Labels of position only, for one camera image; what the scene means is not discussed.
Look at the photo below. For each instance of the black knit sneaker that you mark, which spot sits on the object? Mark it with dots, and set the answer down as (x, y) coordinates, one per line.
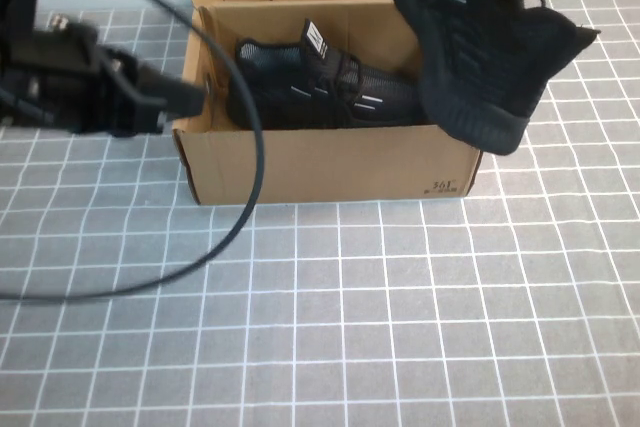
(300, 77)
(475, 72)

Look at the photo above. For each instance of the brown cardboard shoe box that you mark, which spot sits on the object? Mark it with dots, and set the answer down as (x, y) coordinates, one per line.
(325, 167)

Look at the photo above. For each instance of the grey white-checked tablecloth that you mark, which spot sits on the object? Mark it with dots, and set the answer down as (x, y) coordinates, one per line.
(350, 322)

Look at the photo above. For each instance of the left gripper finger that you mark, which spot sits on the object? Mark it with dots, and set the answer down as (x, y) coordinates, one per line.
(140, 121)
(175, 94)

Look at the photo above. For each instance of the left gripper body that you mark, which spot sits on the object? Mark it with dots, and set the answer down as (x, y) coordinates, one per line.
(55, 77)

